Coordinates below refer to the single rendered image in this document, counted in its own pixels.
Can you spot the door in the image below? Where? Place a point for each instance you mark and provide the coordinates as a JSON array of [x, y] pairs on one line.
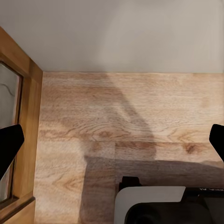
[[20, 98]]

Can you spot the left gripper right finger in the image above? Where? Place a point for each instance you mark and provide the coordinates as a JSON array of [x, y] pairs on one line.
[[217, 139]]

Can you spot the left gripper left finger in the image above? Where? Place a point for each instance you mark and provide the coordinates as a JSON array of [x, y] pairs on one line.
[[11, 140]]

